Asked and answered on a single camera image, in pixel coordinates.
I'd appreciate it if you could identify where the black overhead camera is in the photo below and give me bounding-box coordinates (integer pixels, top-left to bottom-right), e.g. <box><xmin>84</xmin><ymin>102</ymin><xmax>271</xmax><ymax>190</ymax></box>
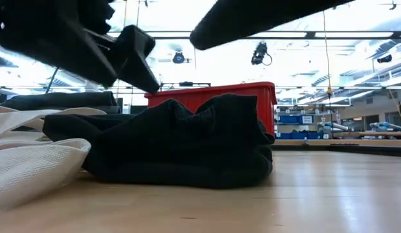
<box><xmin>250</xmin><ymin>41</ymin><xmax>273</xmax><ymax>67</ymax></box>

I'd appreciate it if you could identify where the yellow hanging cord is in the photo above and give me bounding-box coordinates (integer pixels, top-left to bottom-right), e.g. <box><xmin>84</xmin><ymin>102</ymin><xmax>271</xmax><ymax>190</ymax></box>
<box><xmin>321</xmin><ymin>9</ymin><xmax>334</xmax><ymax>130</ymax></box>

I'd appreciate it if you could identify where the white canvas tote bag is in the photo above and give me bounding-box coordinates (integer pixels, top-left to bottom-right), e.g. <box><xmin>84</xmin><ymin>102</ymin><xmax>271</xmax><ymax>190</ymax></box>
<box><xmin>0</xmin><ymin>105</ymin><xmax>107</xmax><ymax>211</ymax></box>

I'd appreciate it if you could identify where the dark grey garment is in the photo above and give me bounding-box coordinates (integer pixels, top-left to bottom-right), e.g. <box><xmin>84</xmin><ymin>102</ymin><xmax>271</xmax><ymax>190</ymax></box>
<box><xmin>0</xmin><ymin>91</ymin><xmax>121</xmax><ymax>114</ymax></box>

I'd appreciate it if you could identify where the background wooden table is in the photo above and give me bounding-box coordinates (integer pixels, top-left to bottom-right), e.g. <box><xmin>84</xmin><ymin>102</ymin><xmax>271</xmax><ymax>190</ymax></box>
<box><xmin>273</xmin><ymin>131</ymin><xmax>401</xmax><ymax>149</ymax></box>

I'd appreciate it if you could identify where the blue storage bin shelf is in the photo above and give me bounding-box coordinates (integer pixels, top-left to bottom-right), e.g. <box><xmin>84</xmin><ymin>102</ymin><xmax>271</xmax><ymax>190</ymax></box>
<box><xmin>274</xmin><ymin>109</ymin><xmax>326</xmax><ymax>140</ymax></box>

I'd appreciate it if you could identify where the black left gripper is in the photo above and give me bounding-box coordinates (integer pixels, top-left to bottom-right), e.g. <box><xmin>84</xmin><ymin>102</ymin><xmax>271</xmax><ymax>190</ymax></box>
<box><xmin>0</xmin><ymin>0</ymin><xmax>120</xmax><ymax>87</ymax></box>

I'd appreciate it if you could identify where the blue background device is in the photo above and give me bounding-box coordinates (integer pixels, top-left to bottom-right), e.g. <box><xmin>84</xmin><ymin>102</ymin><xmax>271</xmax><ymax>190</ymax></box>
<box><xmin>370</xmin><ymin>121</ymin><xmax>401</xmax><ymax>132</ymax></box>

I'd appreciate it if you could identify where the black aluminium rig frame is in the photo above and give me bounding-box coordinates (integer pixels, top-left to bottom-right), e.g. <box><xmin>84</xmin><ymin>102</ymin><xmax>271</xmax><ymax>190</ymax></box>
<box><xmin>45</xmin><ymin>30</ymin><xmax>401</xmax><ymax>94</ymax></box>

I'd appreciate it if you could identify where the red plastic laundry bin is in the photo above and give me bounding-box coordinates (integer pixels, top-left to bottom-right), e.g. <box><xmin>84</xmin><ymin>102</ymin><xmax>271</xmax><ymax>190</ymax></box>
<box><xmin>144</xmin><ymin>81</ymin><xmax>277</xmax><ymax>135</ymax></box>

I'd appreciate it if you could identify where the black garment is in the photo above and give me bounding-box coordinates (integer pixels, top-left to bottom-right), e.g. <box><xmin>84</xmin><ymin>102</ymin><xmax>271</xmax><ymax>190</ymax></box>
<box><xmin>42</xmin><ymin>93</ymin><xmax>275</xmax><ymax>190</ymax></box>

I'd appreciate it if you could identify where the black round ceiling fixture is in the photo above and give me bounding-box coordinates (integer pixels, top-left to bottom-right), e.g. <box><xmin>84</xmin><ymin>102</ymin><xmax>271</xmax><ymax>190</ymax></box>
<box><xmin>171</xmin><ymin>50</ymin><xmax>192</xmax><ymax>65</ymax></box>

